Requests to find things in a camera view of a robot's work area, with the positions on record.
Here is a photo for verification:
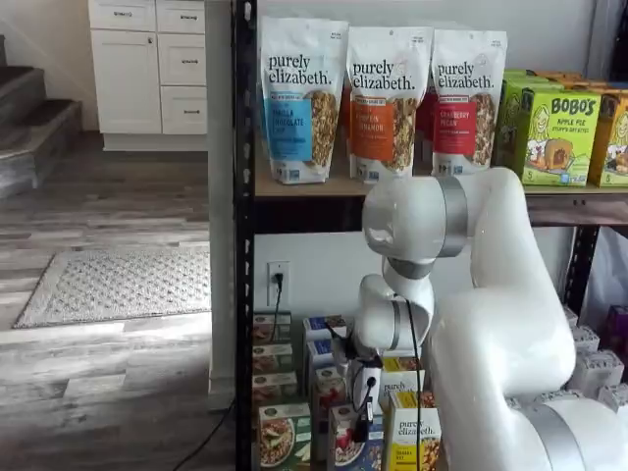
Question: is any red label granola bag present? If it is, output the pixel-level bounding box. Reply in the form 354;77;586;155
431;28;508;178

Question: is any blue label granola bag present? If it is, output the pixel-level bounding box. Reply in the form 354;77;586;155
259;15;351;187

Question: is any purple box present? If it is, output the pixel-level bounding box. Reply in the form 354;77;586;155
607;304;628;345

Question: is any white patterned box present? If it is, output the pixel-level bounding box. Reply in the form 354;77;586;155
597;382;628;414
571;324;602;355
570;349;625;399

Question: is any tan wooden shelf board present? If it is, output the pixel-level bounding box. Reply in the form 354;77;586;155
254;164;628;198

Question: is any grey woven floor rug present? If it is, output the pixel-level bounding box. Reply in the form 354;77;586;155
13;246;213;331

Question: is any green apple cinnamon oatmeal box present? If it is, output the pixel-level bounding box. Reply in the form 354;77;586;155
252;310;293;344
252;341;294;374
258;402;313;471
252;371;299;406

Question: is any orange label granola bag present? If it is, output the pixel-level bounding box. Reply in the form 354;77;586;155
345;26;435;184

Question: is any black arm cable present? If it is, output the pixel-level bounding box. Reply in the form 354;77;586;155
391;292;423;418

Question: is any yellow Bobo's snack box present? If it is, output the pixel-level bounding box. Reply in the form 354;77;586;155
586;92;628;189
539;71;628;95

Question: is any white drawer cabinet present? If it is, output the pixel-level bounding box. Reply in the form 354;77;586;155
87;0;210;153

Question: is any black power cable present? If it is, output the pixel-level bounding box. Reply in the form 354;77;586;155
161;272;288;471

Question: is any grey wooden staircase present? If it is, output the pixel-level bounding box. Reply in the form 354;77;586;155
0;33;84;200

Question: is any yellow banana nut granola box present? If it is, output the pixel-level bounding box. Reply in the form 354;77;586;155
379;370;429;409
381;356;424;374
381;391;444;471

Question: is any white wall outlet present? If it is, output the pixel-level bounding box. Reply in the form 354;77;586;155
266;260;291;308

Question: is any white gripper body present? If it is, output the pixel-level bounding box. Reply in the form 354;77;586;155
346;357;384;419

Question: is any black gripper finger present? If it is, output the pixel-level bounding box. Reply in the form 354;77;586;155
352;401;374;444

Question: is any black metal shelf frame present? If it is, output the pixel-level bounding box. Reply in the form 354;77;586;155
230;0;628;471

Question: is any green Bobo's apple pie box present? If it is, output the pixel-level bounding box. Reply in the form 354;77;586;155
492;69;565;169
519;88;602;188

